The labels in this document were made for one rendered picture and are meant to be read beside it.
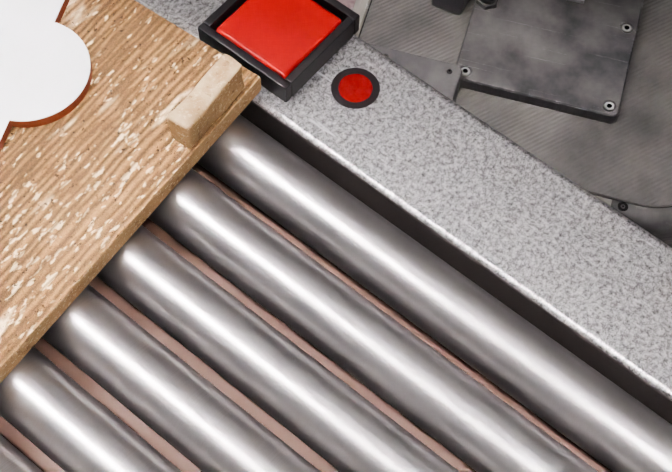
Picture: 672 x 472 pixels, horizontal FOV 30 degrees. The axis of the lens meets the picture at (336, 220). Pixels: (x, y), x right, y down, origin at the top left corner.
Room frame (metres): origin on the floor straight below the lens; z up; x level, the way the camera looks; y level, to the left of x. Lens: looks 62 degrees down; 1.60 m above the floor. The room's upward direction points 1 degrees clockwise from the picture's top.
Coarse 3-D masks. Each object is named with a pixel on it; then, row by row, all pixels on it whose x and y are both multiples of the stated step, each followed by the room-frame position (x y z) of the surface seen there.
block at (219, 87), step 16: (224, 64) 0.44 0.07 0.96; (240, 64) 0.44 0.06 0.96; (208, 80) 0.43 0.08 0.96; (224, 80) 0.43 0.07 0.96; (240, 80) 0.44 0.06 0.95; (192, 96) 0.42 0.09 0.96; (208, 96) 0.42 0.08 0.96; (224, 96) 0.43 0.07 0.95; (176, 112) 0.41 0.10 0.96; (192, 112) 0.41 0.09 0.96; (208, 112) 0.41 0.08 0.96; (176, 128) 0.40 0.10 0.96; (192, 128) 0.40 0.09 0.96; (192, 144) 0.40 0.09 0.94
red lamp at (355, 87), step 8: (344, 80) 0.46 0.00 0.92; (352, 80) 0.46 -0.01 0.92; (360, 80) 0.46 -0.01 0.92; (368, 80) 0.46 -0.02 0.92; (344, 88) 0.46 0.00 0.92; (352, 88) 0.46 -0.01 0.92; (360, 88) 0.46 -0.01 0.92; (368, 88) 0.46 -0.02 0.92; (344, 96) 0.45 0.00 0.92; (352, 96) 0.45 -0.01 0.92; (360, 96) 0.45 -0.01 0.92; (368, 96) 0.45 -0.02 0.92
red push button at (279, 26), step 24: (264, 0) 0.52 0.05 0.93; (288, 0) 0.52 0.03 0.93; (312, 0) 0.52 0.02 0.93; (240, 24) 0.50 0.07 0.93; (264, 24) 0.50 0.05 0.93; (288, 24) 0.50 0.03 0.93; (312, 24) 0.50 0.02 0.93; (336, 24) 0.50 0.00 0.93; (264, 48) 0.48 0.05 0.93; (288, 48) 0.48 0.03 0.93; (312, 48) 0.48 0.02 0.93; (288, 72) 0.46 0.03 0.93
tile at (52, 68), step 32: (0, 0) 0.50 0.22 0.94; (32, 0) 0.50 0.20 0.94; (64, 0) 0.50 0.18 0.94; (0, 32) 0.48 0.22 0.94; (32, 32) 0.48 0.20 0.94; (64, 32) 0.48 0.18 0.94; (0, 64) 0.45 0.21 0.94; (32, 64) 0.45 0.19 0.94; (64, 64) 0.45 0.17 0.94; (0, 96) 0.43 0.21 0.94; (32, 96) 0.43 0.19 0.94; (64, 96) 0.43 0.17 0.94; (0, 128) 0.40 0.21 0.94
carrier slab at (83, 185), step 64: (128, 0) 0.51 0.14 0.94; (128, 64) 0.46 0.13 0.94; (192, 64) 0.46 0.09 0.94; (64, 128) 0.41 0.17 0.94; (128, 128) 0.41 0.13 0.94; (0, 192) 0.36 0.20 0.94; (64, 192) 0.36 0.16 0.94; (128, 192) 0.37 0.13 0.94; (0, 256) 0.32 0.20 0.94; (64, 256) 0.32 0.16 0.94; (0, 320) 0.28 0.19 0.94
